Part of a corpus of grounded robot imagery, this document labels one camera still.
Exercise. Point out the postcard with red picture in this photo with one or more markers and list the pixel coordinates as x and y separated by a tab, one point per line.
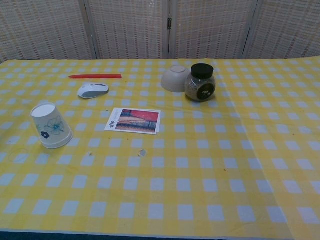
135	121

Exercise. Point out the glass jar with black lid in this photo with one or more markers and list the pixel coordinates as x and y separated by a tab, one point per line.
200	86

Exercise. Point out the beige ceramic bowl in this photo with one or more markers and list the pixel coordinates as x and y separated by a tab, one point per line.
173	80

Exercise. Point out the white grey computer mouse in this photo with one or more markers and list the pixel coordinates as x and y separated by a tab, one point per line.
91	90

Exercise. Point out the metal screen hinge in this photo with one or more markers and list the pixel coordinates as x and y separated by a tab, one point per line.
169	23

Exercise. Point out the yellow white checked tablecloth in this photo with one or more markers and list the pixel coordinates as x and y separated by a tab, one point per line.
175	175

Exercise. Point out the red pen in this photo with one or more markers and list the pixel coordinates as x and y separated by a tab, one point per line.
97	76

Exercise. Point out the woven folding screen panel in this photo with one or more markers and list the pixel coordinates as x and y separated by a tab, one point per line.
42	27
287	27
127	27
212	27

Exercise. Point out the white paper cup large flower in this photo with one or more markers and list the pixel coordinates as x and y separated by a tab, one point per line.
51	125

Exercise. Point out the tiny white paper scrap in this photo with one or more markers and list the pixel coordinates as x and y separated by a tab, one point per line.
89	153

